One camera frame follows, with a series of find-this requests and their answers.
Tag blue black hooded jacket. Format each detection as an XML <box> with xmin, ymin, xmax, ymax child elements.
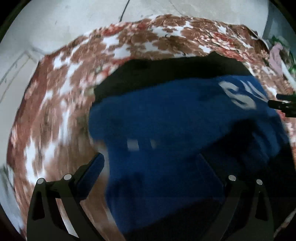
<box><xmin>88</xmin><ymin>53</ymin><xmax>295</xmax><ymax>240</ymax></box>

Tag pink cloth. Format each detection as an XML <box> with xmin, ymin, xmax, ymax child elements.
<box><xmin>268</xmin><ymin>42</ymin><xmax>283</xmax><ymax>77</ymax></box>

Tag floral brown bed blanket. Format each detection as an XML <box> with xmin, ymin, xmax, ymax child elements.
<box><xmin>6</xmin><ymin>15</ymin><xmax>295</xmax><ymax>240</ymax></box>

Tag white headboard panel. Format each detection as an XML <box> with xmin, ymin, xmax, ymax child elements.
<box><xmin>0</xmin><ymin>49</ymin><xmax>45</xmax><ymax>103</ymax></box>

